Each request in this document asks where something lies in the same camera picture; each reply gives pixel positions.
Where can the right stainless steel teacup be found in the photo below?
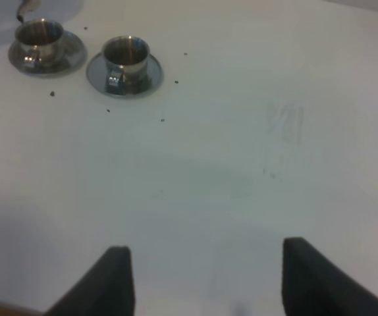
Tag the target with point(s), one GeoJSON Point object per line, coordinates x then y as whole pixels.
{"type": "Point", "coordinates": [126, 59]}

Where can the left stainless steel teacup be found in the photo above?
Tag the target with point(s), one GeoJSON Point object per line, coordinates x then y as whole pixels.
{"type": "Point", "coordinates": [40, 41]}

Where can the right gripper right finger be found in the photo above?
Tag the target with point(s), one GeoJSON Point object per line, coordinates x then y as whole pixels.
{"type": "Point", "coordinates": [312, 285]}

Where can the left stainless steel saucer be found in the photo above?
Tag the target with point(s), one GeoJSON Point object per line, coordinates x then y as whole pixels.
{"type": "Point", "coordinates": [74, 56]}

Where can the right stainless steel saucer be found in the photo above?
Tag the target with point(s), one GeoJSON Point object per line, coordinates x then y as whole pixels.
{"type": "Point", "coordinates": [152, 72]}

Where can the stainless steel saucer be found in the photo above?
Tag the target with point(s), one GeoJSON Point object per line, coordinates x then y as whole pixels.
{"type": "Point", "coordinates": [74, 56]}
{"type": "Point", "coordinates": [152, 72]}

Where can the stainless steel teacup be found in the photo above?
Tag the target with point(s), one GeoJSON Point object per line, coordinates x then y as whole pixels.
{"type": "Point", "coordinates": [40, 41]}
{"type": "Point", "coordinates": [126, 59]}

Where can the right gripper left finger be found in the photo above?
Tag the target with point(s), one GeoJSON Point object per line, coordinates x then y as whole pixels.
{"type": "Point", "coordinates": [106, 289]}

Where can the stainless steel teapot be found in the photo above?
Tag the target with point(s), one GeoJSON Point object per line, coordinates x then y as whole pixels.
{"type": "Point", "coordinates": [25, 7]}

